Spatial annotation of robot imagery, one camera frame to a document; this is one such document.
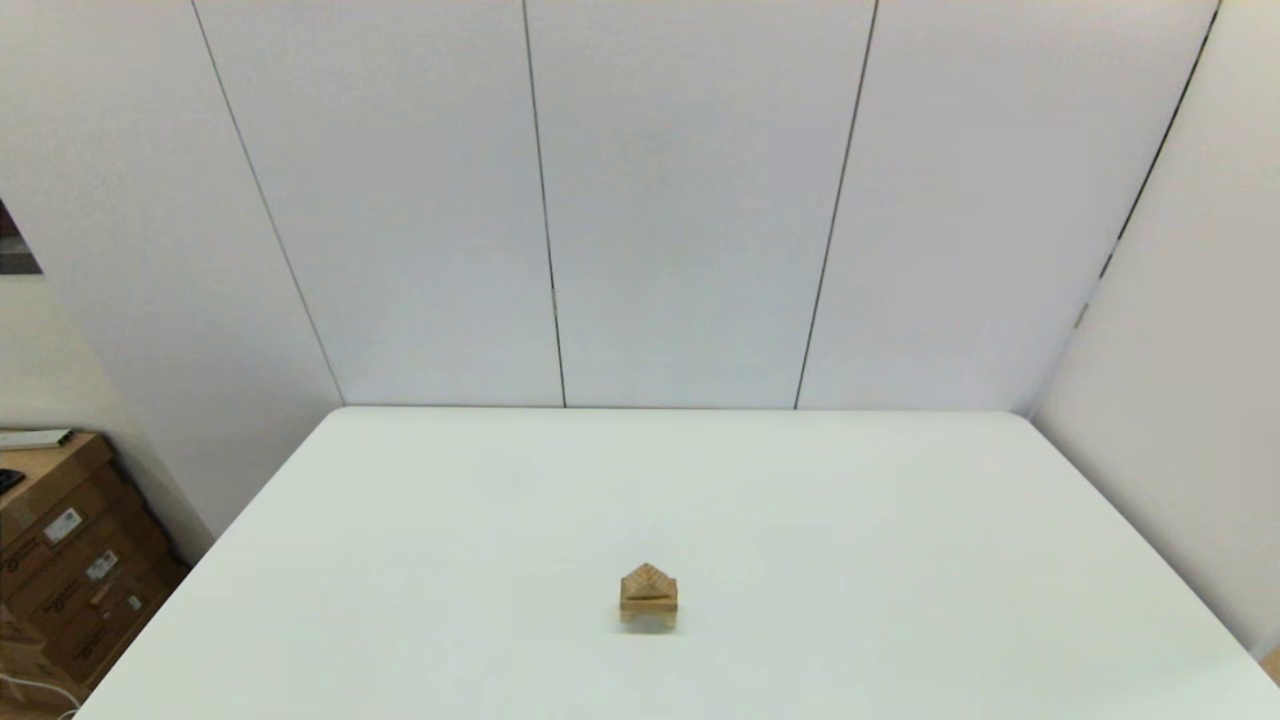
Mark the small black item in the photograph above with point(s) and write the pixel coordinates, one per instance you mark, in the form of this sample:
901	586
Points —
8	480

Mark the brown labelled cardboard box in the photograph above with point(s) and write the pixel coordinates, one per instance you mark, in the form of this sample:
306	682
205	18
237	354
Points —
50	480
100	567
110	625

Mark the arched wooden building block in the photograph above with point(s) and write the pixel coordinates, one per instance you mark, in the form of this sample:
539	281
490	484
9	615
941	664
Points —
650	620

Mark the flat white item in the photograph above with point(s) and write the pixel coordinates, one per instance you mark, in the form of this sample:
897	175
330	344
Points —
30	437

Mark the tan box corner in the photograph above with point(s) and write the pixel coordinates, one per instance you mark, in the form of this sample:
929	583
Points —
1272	665

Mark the rectangular wooden building block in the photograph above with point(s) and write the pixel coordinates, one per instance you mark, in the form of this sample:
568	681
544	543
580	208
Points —
650	604

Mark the triangular wooden building block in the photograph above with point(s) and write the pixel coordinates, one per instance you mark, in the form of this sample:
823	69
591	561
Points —
649	580

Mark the dark wall picture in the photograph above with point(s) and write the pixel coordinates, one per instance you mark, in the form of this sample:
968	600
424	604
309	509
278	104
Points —
15	245

